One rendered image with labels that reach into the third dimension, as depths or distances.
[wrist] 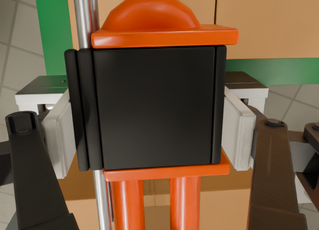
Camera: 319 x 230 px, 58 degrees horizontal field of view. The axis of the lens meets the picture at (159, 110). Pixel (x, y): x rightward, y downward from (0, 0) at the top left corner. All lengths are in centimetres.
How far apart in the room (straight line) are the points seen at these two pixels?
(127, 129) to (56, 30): 128
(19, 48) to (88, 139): 133
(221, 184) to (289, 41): 53
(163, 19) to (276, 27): 77
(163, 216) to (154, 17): 15
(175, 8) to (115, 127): 7
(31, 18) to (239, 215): 119
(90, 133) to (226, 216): 45
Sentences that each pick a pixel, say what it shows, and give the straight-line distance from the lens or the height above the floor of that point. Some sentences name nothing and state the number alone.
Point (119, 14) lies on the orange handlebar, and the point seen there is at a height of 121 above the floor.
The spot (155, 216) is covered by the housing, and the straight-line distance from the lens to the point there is 24.
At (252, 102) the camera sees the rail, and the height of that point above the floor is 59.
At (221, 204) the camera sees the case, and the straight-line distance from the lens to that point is 56.
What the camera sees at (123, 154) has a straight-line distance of 16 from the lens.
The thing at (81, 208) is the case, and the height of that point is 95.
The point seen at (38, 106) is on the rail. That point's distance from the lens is 87.
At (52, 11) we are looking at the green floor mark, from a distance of 142.
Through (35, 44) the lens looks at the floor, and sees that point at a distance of 146.
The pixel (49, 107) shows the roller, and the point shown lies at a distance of 91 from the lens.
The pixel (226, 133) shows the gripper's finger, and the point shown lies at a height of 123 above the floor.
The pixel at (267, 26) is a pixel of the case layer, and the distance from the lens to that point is 91.
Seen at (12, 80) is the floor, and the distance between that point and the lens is 153.
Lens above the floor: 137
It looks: 69 degrees down
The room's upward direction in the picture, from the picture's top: 168 degrees clockwise
